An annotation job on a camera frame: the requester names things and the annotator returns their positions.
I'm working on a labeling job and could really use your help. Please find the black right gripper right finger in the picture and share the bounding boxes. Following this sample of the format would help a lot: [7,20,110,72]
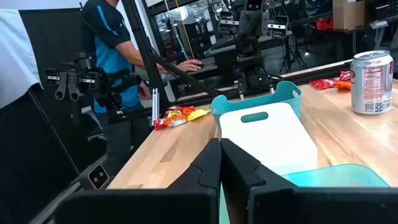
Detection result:
[221,138,398,224]

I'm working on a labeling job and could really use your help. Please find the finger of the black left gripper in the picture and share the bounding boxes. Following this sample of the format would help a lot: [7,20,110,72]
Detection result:
[253,11,269,35]
[238,11,254,35]

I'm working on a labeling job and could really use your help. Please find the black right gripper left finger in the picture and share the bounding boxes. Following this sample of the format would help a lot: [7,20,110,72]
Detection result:
[55,138,222,224]

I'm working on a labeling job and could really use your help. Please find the dark teal plastic bin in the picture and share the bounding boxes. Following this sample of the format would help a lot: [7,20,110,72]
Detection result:
[210,80,303,131]

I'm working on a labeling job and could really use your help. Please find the yellow candy packet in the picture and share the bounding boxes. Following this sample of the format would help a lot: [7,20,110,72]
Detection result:
[186,108,211,122]

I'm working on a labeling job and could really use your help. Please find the grey desk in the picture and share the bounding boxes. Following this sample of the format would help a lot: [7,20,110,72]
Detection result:
[155,30,293,83]

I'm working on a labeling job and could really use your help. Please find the person's hand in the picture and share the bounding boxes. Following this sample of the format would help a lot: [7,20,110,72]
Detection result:
[138,81,152,101]
[176,58,204,73]

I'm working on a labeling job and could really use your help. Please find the white plastic bin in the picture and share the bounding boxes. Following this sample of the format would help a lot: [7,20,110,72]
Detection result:
[219,102,318,175]

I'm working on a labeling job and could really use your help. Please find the translucent aqua plastic bin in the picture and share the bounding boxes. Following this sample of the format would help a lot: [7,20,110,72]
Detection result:
[219,164,391,224]

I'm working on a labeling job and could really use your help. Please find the red bag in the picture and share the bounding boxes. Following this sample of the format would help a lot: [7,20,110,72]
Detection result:
[316,17,334,31]

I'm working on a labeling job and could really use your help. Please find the cardboard box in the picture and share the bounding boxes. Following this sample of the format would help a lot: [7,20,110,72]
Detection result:
[331,0,366,31]

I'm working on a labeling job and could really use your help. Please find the black tripod struts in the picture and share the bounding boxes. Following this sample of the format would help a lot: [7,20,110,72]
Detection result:
[121,0,220,98]

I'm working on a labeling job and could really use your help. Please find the person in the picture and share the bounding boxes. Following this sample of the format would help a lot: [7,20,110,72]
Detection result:
[81,0,205,177]

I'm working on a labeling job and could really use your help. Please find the silver soda can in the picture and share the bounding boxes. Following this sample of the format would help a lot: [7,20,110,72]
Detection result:
[350,49,394,116]

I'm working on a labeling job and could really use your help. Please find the black panel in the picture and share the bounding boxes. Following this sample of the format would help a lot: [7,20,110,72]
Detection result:
[0,90,80,224]

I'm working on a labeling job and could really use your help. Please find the black backdrop board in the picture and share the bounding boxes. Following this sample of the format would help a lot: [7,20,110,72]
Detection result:
[18,7,108,175]

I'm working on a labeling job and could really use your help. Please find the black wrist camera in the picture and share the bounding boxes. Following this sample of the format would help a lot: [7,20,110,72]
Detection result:
[244,0,264,12]

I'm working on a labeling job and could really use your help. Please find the yellow cable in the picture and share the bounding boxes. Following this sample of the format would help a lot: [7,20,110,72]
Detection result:
[174,0,195,60]

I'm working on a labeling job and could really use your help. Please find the black aluminium table frame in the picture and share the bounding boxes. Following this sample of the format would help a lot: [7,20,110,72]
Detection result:
[167,58,354,108]

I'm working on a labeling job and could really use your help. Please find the grey depth camera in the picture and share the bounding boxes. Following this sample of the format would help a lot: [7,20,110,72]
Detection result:
[88,164,110,190]

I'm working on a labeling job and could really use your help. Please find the silver aluminium bracket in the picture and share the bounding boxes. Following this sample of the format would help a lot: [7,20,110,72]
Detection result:
[151,88,160,126]

